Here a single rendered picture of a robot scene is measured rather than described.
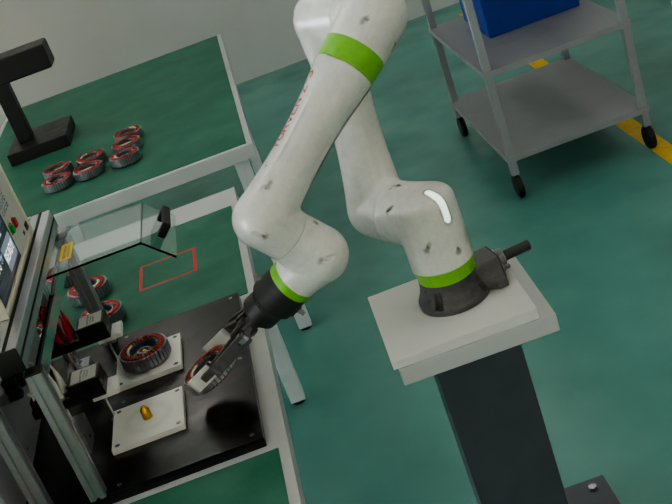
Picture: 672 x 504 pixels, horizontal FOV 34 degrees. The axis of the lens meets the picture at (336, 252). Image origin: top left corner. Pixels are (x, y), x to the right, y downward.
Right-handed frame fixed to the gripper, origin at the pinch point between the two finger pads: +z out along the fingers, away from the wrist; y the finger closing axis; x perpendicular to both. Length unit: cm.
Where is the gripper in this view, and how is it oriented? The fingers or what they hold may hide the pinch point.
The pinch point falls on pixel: (206, 364)
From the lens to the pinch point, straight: 215.5
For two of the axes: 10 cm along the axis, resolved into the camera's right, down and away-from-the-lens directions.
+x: -7.5, -6.2, -2.3
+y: 1.3, -4.8, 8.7
